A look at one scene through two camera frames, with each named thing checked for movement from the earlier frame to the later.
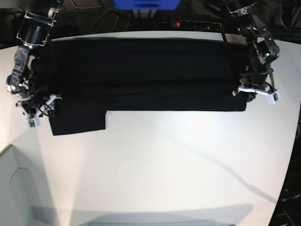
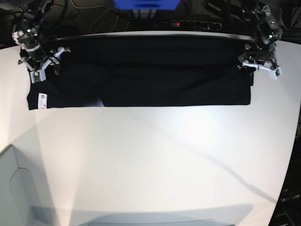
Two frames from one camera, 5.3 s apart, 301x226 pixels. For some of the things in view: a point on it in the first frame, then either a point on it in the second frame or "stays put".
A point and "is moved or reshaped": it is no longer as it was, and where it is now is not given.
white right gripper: (273, 96) to (247, 72)
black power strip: (190, 24) stays put
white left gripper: (48, 106) to (41, 70)
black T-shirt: (87, 77) is moved or reshaped
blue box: (146, 4) stays put
